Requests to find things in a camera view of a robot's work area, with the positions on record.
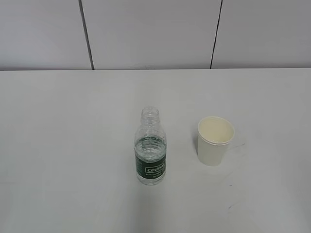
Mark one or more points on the clear water bottle green label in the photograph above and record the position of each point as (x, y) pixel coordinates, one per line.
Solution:
(150, 147)

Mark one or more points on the white paper cup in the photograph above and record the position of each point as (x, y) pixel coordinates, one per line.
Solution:
(214, 135)

